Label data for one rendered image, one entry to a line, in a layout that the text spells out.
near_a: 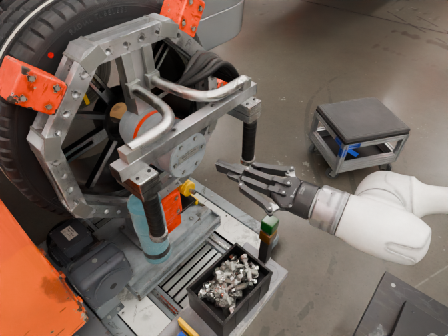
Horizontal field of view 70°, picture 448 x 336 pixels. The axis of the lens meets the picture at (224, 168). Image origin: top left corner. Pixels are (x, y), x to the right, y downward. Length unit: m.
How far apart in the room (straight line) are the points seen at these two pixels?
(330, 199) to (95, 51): 0.55
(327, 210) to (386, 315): 0.69
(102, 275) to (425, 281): 1.39
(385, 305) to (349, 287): 0.36
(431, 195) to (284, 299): 0.91
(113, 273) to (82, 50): 0.75
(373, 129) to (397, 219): 1.29
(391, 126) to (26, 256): 1.76
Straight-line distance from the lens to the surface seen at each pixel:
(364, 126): 1.92
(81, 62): 0.72
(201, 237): 1.50
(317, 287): 1.59
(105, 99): 0.91
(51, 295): 0.82
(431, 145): 2.57
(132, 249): 1.42
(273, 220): 0.92
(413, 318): 1.28
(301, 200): 0.66
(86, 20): 0.81
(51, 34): 0.78
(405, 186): 0.78
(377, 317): 1.27
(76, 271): 1.22
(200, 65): 0.81
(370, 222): 0.64
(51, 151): 0.76
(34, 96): 0.70
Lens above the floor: 1.39
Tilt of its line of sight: 44 degrees down
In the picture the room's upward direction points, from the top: straight up
